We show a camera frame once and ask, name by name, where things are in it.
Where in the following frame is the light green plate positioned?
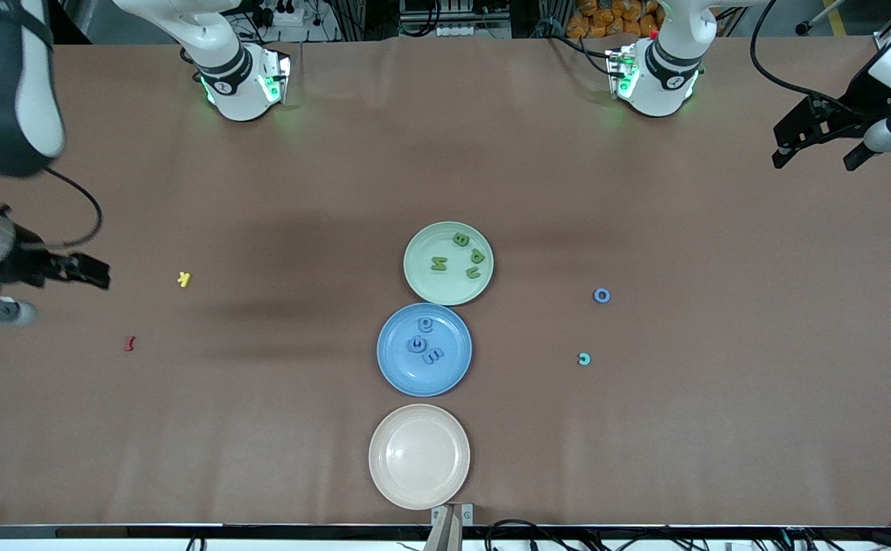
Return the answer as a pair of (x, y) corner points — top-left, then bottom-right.
(403, 221), (494, 307)

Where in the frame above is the orange bag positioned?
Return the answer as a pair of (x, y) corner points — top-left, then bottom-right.
(566, 0), (662, 39)

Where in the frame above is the blue plate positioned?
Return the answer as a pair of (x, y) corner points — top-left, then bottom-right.
(376, 302), (474, 398)

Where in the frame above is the long white power strip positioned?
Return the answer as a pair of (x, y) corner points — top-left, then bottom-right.
(436, 23), (511, 37)

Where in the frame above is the beige plate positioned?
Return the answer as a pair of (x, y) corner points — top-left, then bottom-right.
(368, 403), (471, 511)

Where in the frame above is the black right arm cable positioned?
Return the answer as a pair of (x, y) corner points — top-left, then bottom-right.
(0, 167), (103, 250)

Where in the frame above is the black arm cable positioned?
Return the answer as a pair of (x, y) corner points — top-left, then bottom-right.
(749, 0), (848, 116)
(0, 167), (103, 250)

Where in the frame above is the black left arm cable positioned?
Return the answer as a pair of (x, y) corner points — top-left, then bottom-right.
(749, 0), (848, 116)

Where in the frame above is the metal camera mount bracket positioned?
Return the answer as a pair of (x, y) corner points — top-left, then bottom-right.
(424, 503), (475, 551)

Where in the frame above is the black cable bundle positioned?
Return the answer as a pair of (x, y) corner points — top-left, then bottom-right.
(484, 517), (891, 551)

